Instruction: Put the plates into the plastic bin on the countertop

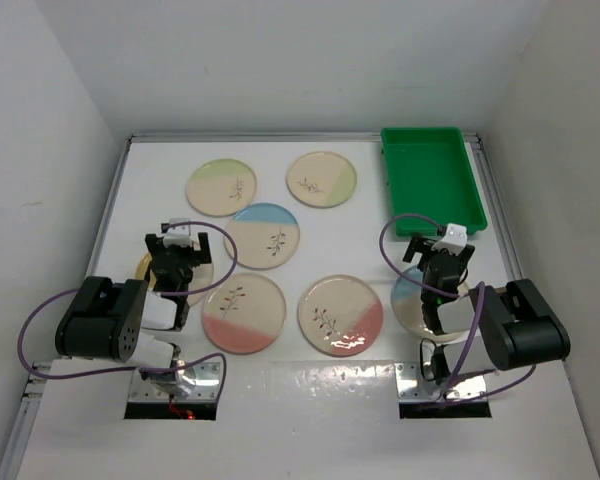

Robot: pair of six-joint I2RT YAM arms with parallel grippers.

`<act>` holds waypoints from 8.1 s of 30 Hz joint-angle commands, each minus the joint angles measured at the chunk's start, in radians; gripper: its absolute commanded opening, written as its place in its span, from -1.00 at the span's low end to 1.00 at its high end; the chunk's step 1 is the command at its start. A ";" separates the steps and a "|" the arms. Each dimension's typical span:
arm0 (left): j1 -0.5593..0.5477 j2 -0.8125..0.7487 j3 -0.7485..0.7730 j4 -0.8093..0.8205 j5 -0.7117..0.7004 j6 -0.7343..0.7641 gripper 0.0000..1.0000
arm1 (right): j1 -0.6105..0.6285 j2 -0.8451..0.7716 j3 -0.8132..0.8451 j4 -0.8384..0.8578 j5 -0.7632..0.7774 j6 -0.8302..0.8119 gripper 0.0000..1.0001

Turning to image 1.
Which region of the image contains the blue cream plate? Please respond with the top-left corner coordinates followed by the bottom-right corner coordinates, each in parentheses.
top-left (391, 277), bottom-right (463, 343)
top-left (226, 203), bottom-right (301, 270)

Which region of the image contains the green cream plate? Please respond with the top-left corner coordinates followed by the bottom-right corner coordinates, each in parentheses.
top-left (185, 158), bottom-right (257, 217)
top-left (286, 151), bottom-right (357, 208)

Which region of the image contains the pink cream plate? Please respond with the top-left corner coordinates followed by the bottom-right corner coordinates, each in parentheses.
top-left (297, 275), bottom-right (384, 357)
top-left (201, 273), bottom-right (287, 355)

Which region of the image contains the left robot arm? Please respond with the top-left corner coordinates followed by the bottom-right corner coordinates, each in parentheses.
top-left (55, 228), bottom-right (212, 387)

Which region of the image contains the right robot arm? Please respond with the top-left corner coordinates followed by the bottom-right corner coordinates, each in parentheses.
top-left (403, 234), bottom-right (571, 385)

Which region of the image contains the green plastic bin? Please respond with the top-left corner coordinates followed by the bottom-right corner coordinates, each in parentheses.
top-left (381, 127), bottom-right (488, 237)

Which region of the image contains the yellow cream plate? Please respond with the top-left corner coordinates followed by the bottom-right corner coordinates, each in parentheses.
top-left (135, 253), bottom-right (214, 307)

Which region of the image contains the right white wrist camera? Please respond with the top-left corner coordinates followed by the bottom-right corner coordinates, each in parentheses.
top-left (432, 223), bottom-right (468, 256)

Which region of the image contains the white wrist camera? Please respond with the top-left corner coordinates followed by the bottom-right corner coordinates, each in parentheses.
top-left (432, 223), bottom-right (468, 256)
top-left (161, 218), bottom-right (193, 248)

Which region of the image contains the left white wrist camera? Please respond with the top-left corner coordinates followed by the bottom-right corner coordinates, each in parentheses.
top-left (161, 218), bottom-right (193, 248)

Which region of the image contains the black cable at right base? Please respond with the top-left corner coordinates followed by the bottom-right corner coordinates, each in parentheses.
top-left (417, 338), bottom-right (449, 386)

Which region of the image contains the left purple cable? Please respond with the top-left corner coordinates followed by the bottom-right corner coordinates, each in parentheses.
top-left (17, 220), bottom-right (239, 401)

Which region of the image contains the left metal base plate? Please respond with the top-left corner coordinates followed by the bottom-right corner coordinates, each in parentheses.
top-left (128, 362), bottom-right (222, 404)

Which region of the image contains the metal base plate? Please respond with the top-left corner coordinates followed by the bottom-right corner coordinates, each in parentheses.
top-left (394, 362), bottom-right (487, 404)
top-left (128, 362), bottom-right (222, 404)

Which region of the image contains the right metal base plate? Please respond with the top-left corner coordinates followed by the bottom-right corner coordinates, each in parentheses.
top-left (394, 362), bottom-right (487, 404)

